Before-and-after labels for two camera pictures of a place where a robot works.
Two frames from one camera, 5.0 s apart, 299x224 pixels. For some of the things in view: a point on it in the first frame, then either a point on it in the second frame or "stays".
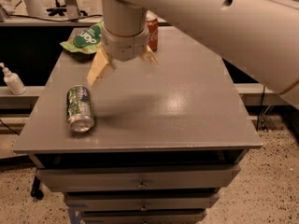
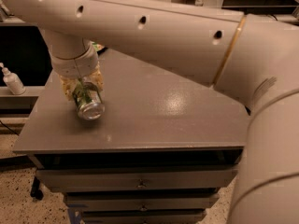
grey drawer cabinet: [149, 144] stays
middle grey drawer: [180, 200] stays
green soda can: [78, 109] -> [89, 101]
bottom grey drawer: [143, 216] stays
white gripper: [125, 47] -> [76, 67]
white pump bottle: [13, 81] stays
